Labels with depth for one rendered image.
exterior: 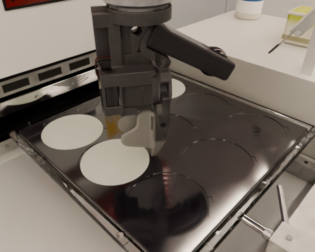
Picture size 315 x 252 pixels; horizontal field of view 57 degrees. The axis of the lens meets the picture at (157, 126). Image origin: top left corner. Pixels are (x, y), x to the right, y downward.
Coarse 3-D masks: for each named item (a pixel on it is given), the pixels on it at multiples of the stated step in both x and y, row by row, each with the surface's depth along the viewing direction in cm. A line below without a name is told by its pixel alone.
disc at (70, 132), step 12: (60, 120) 51; (72, 120) 51; (84, 120) 51; (96, 120) 51; (48, 132) 48; (60, 132) 48; (72, 132) 48; (84, 132) 48; (96, 132) 48; (48, 144) 46; (60, 144) 46; (72, 144) 46; (84, 144) 46
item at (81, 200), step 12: (12, 132) 48; (24, 144) 45; (36, 156) 43; (48, 168) 41; (60, 180) 39; (72, 192) 37; (84, 204) 36; (96, 216) 34; (108, 228) 33; (120, 240) 32; (132, 240) 32
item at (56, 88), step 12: (84, 72) 57; (48, 84) 53; (60, 84) 55; (72, 84) 56; (84, 84) 58; (12, 96) 50; (24, 96) 50; (36, 96) 52; (48, 96) 54; (96, 96) 64; (0, 108) 48; (12, 108) 50; (0, 144) 51; (12, 144) 52
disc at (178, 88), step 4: (172, 80) 64; (176, 80) 64; (172, 84) 62; (176, 84) 62; (180, 84) 62; (172, 88) 61; (176, 88) 61; (180, 88) 61; (184, 88) 61; (172, 92) 60; (176, 92) 60; (180, 92) 60; (172, 96) 58; (176, 96) 58
